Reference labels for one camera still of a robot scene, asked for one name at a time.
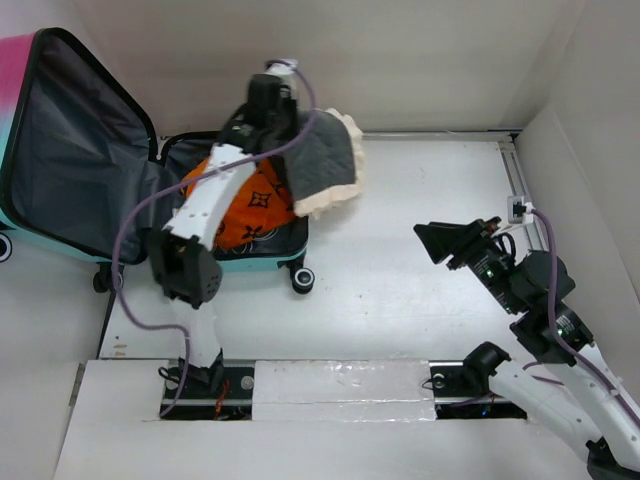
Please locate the orange monogram towel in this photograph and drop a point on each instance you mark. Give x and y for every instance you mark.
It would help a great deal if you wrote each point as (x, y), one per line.
(261, 205)

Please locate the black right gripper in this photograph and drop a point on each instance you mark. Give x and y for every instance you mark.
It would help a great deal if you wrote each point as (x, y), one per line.
(441, 238)

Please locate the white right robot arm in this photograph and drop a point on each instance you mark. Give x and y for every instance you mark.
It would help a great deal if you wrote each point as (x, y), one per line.
(583, 403)

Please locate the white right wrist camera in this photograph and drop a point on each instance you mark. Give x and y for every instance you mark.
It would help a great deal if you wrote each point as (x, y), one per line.
(519, 210)

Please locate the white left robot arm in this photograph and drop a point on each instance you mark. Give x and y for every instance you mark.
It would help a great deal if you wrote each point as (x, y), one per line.
(181, 253)

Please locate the aluminium side rail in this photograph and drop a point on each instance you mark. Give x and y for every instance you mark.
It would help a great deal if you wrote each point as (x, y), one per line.
(533, 232)

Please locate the grey quilted cream-frilled cloth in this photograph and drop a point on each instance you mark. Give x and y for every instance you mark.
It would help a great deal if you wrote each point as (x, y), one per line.
(326, 168)

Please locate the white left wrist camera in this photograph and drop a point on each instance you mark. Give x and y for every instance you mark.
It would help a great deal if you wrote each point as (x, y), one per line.
(285, 69)

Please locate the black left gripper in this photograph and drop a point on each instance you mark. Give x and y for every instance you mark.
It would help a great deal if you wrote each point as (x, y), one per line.
(289, 100)

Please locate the pink teal kids suitcase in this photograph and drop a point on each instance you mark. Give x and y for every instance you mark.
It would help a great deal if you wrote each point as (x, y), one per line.
(82, 170)

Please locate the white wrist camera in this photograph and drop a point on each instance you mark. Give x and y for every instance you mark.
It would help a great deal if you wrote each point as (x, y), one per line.
(519, 210)
(285, 69)

